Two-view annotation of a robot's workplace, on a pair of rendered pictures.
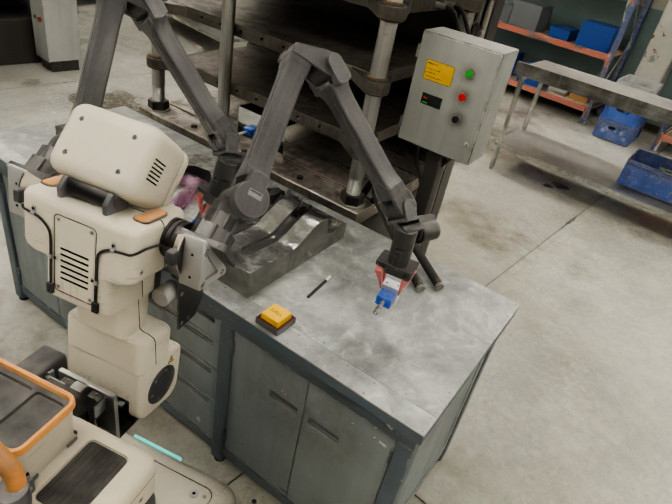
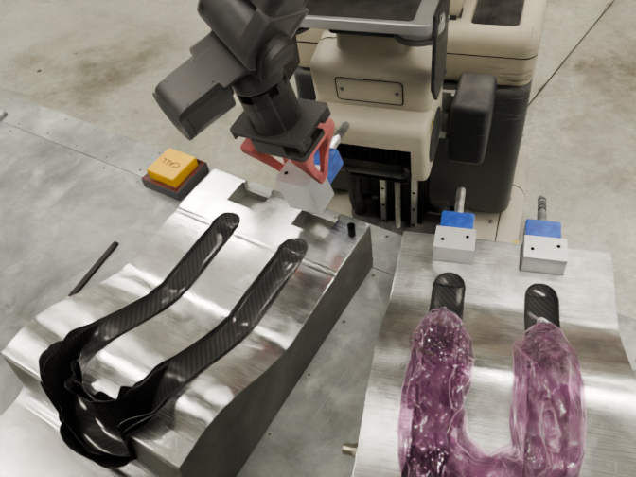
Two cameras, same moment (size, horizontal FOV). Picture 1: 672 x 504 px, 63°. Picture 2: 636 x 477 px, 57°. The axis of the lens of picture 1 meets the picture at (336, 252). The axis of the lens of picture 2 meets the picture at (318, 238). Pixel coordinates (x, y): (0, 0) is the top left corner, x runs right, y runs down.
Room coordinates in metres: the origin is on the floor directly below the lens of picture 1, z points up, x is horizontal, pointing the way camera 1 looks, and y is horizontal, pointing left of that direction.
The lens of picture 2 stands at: (1.86, 0.47, 1.46)
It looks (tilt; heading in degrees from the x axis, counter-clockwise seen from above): 49 degrees down; 190
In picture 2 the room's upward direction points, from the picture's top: 10 degrees counter-clockwise
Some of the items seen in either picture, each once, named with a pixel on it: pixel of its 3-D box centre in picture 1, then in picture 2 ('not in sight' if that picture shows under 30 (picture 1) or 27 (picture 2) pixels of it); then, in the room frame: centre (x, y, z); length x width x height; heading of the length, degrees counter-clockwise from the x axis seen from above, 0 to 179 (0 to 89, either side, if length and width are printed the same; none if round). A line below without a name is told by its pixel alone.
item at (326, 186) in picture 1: (295, 138); not in sight; (2.56, 0.31, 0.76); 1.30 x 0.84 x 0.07; 61
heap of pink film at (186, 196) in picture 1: (177, 188); (490, 401); (1.60, 0.57, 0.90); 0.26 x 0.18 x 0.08; 168
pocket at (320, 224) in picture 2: not in sight; (317, 228); (1.33, 0.38, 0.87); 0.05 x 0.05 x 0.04; 61
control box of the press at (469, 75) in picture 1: (417, 221); not in sight; (2.01, -0.31, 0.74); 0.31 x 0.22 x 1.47; 61
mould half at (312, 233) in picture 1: (272, 230); (177, 343); (1.50, 0.22, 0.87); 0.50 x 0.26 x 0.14; 151
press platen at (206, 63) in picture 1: (303, 100); not in sight; (2.56, 0.30, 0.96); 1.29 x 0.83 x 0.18; 61
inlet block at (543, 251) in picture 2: not in sight; (541, 233); (1.35, 0.67, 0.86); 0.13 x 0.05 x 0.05; 168
